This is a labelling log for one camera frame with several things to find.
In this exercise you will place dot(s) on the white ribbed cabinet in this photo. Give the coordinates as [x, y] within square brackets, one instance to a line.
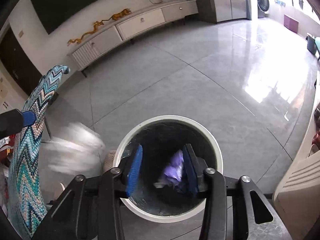
[300, 192]

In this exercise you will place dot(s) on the wall switch panel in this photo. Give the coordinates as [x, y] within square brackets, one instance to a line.
[21, 33]

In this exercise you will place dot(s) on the dark brown door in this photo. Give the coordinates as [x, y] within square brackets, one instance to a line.
[15, 62]

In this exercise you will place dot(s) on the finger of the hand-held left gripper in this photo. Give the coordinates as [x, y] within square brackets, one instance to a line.
[27, 118]

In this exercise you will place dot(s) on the golden tiger figurine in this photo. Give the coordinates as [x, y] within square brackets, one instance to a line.
[120, 15]

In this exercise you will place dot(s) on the grey washing machine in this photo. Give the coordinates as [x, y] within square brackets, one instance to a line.
[262, 3]

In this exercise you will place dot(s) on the black wall television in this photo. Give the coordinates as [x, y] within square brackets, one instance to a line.
[75, 0]

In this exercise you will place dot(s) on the grey refrigerator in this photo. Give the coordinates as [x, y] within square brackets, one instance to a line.
[225, 0]

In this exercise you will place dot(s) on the grey plastic bin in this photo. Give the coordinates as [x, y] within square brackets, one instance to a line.
[311, 43]

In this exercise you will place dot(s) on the white round trash bin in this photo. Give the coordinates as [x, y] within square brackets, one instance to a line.
[162, 120]

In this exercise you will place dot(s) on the white television cabinet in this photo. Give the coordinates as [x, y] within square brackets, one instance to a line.
[140, 22]

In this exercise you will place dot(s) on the purple paper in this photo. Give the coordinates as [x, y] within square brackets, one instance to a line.
[172, 167]

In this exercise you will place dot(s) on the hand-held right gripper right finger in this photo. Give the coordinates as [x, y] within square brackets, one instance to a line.
[190, 175]

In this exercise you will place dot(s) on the golden dragon figurine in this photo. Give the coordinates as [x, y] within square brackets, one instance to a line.
[96, 23]

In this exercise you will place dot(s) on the purple storage box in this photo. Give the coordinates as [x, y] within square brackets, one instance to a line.
[291, 23]

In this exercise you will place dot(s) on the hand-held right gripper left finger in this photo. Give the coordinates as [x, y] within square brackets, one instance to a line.
[135, 170]

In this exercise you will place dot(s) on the beige woven basket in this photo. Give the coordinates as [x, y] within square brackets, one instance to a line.
[110, 162]

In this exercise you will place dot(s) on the teal zigzag knitted blanket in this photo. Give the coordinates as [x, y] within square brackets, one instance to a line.
[25, 167]

